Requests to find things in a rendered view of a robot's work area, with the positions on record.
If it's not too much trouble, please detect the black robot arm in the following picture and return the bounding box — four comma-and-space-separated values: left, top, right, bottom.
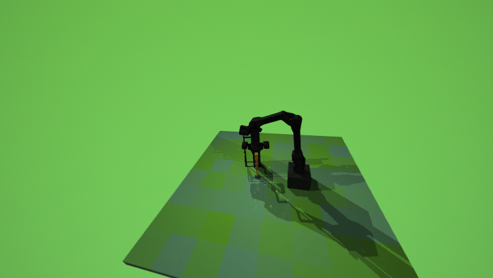
239, 111, 306, 175

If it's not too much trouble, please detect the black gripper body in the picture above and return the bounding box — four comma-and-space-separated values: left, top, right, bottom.
242, 137, 269, 149

